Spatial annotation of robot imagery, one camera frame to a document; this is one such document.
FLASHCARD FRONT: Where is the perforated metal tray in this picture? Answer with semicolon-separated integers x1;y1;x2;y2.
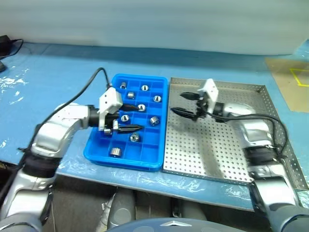
162;77;309;191

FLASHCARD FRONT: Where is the thin black adapter cable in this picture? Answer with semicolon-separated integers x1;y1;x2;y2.
8;38;25;58

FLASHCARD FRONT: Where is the small black upright part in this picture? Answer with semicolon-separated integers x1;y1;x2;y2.
171;198;183;217

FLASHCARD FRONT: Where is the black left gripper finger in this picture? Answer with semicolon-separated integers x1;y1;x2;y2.
117;124;145;134
120;104;140;112

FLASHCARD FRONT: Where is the brown flat mat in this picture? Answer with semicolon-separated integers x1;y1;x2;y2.
264;57;309;112

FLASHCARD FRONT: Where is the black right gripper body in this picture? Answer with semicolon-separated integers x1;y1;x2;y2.
192;94;210;121

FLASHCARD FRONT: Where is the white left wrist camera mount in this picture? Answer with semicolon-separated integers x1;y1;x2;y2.
98;87;124;132

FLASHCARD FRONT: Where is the blue compartment tray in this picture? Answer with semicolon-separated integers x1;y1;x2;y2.
83;73;169;173

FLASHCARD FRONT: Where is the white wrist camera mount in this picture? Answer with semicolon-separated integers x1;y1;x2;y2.
98;87;124;132
197;78;219;114

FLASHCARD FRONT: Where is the black power adapter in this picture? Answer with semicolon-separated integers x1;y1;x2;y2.
0;35;11;58

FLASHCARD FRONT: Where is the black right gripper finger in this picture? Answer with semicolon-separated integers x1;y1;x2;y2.
170;107;196;119
180;91;200;101

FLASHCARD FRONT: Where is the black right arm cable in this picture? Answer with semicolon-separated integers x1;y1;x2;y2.
205;112;289;158

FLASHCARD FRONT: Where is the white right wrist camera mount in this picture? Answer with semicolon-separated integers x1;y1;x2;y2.
197;78;219;114

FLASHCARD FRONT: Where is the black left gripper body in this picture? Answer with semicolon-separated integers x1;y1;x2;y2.
103;109;121;137

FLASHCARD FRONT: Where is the dark grey rounded shape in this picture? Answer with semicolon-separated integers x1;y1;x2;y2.
107;190;136;229
180;202;208;220

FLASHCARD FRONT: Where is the blue-grey dome with silver emblem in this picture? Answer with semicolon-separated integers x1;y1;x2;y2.
107;217;247;232

